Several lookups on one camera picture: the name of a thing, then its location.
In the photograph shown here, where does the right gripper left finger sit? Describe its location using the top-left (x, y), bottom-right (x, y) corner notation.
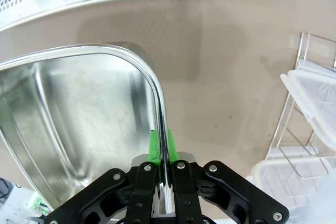
top-left (43, 129), bottom-right (161, 224)

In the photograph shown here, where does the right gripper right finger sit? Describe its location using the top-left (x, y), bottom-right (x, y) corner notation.
top-left (167, 129), bottom-right (291, 224)

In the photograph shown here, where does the clear plastic clip lid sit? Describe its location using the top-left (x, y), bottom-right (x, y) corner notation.
top-left (251, 146), bottom-right (335, 210)
top-left (279, 60), bottom-right (336, 156)

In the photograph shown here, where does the steel rectangular container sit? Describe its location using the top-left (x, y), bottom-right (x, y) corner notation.
top-left (0, 41), bottom-right (175, 214)

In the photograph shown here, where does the white box with green parts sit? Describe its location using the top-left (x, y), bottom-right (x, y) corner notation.
top-left (25, 191), bottom-right (52, 218)

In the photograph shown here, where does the metal wire lid rack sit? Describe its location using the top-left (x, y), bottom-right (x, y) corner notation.
top-left (264, 31), bottom-right (336, 180)

